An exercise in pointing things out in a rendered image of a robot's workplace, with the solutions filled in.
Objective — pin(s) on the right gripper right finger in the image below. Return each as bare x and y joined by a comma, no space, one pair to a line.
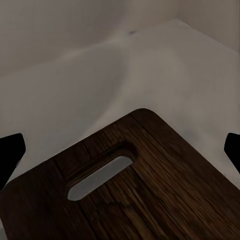
232,149

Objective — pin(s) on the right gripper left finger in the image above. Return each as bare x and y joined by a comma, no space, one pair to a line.
12,149

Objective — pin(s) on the cutting board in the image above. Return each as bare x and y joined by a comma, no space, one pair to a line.
170,192

